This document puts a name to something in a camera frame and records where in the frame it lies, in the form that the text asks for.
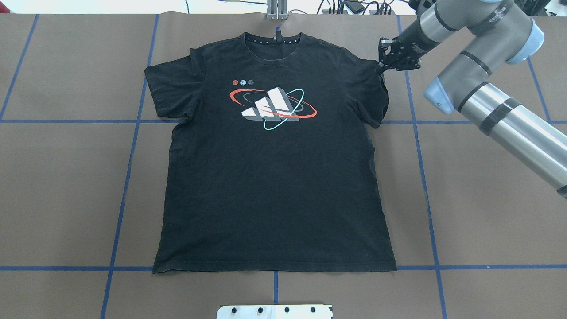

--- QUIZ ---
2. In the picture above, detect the aluminium frame post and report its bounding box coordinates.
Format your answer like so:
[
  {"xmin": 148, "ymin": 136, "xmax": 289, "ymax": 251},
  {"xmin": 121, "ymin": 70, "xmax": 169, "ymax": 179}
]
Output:
[{"xmin": 267, "ymin": 0, "xmax": 289, "ymax": 20}]

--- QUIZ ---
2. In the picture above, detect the white mounting plate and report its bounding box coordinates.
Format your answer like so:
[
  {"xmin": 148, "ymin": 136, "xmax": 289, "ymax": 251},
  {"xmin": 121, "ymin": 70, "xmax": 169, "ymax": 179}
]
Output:
[{"xmin": 216, "ymin": 304, "xmax": 334, "ymax": 319}]

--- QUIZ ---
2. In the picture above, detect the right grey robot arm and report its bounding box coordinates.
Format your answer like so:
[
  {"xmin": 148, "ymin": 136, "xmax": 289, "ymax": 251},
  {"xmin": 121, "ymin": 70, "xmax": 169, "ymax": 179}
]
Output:
[{"xmin": 378, "ymin": 0, "xmax": 567, "ymax": 197}]

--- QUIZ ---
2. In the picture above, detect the black printed t-shirt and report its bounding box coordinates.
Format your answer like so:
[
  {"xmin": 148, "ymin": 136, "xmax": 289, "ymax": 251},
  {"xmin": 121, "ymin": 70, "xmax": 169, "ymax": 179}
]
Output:
[{"xmin": 144, "ymin": 33, "xmax": 397, "ymax": 274}]

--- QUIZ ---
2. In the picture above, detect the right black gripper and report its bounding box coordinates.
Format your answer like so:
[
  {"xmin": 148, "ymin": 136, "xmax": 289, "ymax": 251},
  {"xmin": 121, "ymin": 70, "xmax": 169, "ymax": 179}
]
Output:
[{"xmin": 377, "ymin": 38, "xmax": 421, "ymax": 74}]

